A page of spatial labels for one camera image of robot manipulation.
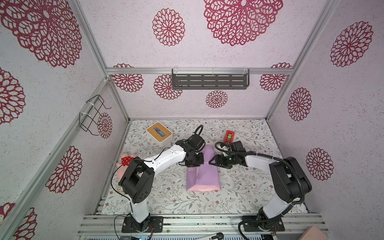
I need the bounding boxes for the pink wrapping paper sheet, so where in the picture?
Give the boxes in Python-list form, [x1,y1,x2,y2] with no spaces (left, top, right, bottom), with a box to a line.
[186,145,221,192]

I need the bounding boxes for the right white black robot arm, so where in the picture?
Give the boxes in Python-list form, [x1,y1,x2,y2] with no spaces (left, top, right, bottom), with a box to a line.
[209,141,312,222]

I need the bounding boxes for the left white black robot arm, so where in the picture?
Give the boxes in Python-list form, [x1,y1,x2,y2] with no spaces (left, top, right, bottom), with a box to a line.
[119,134,206,224]

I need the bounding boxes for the white box with wooden lid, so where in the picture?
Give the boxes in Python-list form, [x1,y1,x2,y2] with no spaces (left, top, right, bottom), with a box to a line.
[146,122,173,147]

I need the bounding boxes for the red tape dispenser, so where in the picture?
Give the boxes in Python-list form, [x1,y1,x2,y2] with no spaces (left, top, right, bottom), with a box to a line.
[224,130,235,144]

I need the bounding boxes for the blue item on wooden lid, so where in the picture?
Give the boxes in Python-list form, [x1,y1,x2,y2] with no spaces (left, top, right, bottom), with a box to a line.
[154,128,166,138]

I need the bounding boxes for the pink plush toy red dress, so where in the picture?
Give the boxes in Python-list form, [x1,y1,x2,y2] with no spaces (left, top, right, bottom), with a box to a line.
[116,153,137,183]

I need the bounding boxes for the pink object bottom right corner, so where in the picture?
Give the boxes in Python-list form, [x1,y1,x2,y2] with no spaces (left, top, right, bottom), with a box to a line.
[299,226,328,240]

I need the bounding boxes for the grey slotted wall shelf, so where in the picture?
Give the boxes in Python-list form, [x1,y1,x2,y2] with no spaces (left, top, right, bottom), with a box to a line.
[171,69,250,90]

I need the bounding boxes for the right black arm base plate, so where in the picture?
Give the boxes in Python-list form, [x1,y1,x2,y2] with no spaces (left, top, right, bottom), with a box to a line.
[241,216,286,232]

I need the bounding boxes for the black knob handle front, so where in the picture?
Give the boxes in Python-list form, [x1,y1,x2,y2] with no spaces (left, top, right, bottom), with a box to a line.
[195,232,224,240]

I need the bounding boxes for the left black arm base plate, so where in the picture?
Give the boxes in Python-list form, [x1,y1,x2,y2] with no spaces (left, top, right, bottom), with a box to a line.
[122,215,164,234]

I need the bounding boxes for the black wire wall rack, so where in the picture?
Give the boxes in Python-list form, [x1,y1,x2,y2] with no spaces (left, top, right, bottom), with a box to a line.
[78,95,113,139]

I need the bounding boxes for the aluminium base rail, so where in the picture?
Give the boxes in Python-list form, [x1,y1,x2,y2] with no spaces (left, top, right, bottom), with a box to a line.
[75,214,330,239]

